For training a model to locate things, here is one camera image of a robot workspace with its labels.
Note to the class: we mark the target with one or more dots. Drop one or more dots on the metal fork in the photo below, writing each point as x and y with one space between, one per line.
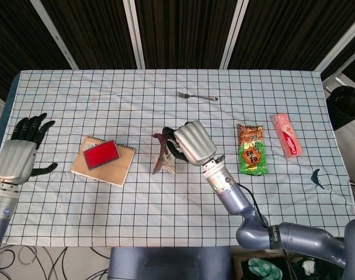
199 96

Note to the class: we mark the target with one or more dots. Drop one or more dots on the black bin bag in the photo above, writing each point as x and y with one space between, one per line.
347 105

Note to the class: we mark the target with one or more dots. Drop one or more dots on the cardboard box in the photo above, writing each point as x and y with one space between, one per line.
238 266

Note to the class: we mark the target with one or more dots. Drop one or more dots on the green cloth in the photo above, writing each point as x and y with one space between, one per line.
263 268

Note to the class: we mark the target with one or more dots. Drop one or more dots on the pink toothpaste box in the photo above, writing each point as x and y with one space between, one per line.
287 135

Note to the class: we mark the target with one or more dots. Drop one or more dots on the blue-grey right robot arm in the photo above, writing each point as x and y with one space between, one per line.
253 216

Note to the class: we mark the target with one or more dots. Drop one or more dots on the blue-grey robot torso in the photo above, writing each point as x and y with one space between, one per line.
165 264

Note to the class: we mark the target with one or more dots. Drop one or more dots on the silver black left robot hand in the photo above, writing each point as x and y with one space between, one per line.
15 159

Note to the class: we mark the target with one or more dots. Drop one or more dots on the paper folding fan red ribs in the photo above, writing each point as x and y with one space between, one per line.
161 154

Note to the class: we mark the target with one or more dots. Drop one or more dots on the white frame post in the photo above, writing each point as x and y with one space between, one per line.
338 43
55 35
234 35
135 35

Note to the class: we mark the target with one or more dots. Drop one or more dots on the green snack bag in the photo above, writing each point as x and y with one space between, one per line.
252 151

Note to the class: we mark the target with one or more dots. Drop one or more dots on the red ink pad grey frame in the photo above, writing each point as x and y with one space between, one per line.
101 154

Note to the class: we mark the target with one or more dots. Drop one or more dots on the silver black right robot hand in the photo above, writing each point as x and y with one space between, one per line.
195 143

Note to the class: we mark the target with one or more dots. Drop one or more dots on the blue checked tablecloth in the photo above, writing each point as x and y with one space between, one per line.
165 210

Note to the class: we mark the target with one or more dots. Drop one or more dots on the brown spiral notebook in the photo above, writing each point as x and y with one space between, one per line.
107 170

